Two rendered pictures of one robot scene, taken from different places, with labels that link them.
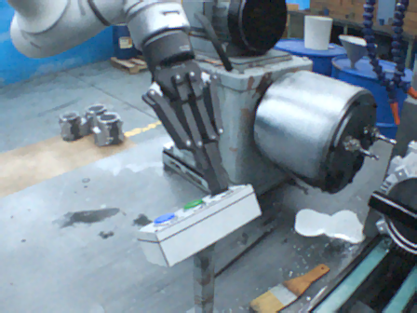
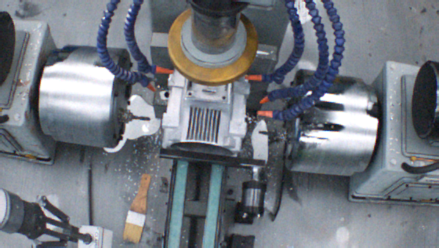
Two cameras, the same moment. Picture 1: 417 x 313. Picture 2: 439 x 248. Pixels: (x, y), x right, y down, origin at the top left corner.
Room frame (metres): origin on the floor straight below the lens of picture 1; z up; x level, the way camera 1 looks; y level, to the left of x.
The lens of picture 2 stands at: (0.15, -0.10, 2.36)
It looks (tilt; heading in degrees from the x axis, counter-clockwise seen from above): 72 degrees down; 308
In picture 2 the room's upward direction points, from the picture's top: 9 degrees clockwise
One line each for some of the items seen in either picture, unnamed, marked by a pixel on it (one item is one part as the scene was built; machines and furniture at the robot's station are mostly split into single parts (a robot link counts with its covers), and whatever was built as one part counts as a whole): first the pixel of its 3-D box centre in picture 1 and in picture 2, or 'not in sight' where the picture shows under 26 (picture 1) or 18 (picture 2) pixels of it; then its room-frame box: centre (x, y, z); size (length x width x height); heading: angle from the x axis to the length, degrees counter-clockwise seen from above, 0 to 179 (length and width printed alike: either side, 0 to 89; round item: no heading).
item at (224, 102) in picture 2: not in sight; (208, 82); (0.50, -0.49, 1.11); 0.12 x 0.11 x 0.07; 130
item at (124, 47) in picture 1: (152, 41); not in sight; (5.53, 0.86, 0.37); 1.20 x 0.80 x 0.74; 126
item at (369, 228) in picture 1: (383, 216); (167, 102); (0.60, -0.44, 0.86); 0.07 x 0.06 x 0.12; 40
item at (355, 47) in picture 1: (356, 58); not in sight; (2.02, -0.94, 0.93); 0.25 x 0.24 x 0.25; 131
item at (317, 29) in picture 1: (316, 33); not in sight; (2.62, -0.85, 0.99); 0.24 x 0.22 x 0.24; 41
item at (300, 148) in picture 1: (302, 123); (69, 93); (0.74, -0.23, 1.04); 0.37 x 0.25 x 0.25; 40
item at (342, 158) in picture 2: not in sight; (339, 125); (0.21, -0.67, 1.04); 0.41 x 0.25 x 0.25; 40
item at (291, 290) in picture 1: (293, 288); (138, 209); (0.44, -0.18, 0.80); 0.21 x 0.05 x 0.01; 122
